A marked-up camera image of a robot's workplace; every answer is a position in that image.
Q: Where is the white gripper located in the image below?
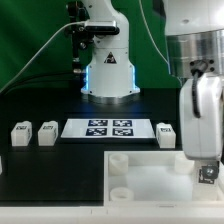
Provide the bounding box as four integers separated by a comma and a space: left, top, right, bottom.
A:
179, 74, 223, 161

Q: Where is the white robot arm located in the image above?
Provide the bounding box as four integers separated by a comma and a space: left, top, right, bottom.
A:
81, 0, 224, 160

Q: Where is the white marker board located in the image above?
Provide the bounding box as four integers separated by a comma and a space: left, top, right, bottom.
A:
61, 119, 155, 139

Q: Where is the white fence obstacle wall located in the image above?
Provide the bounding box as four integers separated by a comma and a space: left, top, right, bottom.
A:
0, 207, 224, 224

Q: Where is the black cable bundle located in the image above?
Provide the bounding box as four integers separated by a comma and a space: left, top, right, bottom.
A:
0, 72, 84, 95

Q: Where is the black camera on mount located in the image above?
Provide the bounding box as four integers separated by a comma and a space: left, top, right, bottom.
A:
66, 0, 120, 51

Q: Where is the white camera cable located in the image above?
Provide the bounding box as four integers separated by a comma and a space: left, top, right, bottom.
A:
0, 20, 88, 95

